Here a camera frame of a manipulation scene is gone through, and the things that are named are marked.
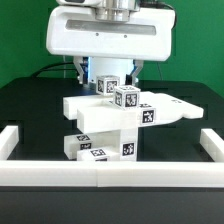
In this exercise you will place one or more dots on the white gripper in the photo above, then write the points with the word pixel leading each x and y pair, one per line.
pixel 74 31

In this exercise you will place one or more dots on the white tagged cube nut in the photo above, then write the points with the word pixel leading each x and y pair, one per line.
pixel 105 84
pixel 126 96

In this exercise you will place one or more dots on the white chair back part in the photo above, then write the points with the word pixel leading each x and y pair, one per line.
pixel 96 113

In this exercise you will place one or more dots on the white chair seat part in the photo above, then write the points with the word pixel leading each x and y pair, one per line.
pixel 124 142

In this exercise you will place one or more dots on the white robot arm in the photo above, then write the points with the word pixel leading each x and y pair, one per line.
pixel 112 11

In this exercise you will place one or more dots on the white U-shaped fence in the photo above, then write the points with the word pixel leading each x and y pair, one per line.
pixel 103 174

